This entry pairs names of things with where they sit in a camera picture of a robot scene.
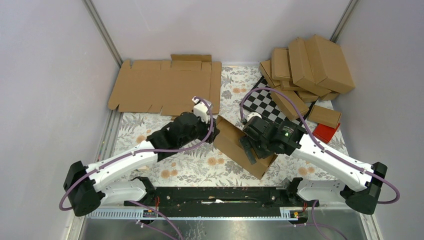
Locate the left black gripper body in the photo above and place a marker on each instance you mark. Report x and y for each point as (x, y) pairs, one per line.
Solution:
(201, 131)

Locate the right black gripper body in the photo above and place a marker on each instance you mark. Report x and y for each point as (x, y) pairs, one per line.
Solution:
(260, 147)

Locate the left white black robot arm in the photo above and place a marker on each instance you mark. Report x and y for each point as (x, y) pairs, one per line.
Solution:
(88, 187)

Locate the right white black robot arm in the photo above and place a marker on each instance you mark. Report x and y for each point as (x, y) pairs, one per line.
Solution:
(357, 184)

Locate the small cardboard box on red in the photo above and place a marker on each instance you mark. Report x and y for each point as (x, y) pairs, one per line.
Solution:
(325, 116)

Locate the low folded cardboard box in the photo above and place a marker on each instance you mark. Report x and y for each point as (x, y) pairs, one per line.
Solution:
(307, 97)

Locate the large folded cardboard box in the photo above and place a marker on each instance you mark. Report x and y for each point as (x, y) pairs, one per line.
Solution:
(328, 65)

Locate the black white chessboard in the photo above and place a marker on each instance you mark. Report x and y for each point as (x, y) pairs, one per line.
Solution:
(261, 102)

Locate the stack of flat cardboard blanks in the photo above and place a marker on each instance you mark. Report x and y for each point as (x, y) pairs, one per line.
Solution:
(167, 87)

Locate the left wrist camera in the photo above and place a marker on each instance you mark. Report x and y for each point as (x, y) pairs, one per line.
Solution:
(202, 108)

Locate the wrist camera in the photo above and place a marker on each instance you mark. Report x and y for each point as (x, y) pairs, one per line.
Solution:
(252, 115)
(202, 108)

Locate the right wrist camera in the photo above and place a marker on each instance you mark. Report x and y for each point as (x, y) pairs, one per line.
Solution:
(252, 115)

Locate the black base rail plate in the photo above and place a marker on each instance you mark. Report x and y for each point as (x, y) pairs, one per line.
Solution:
(221, 202)

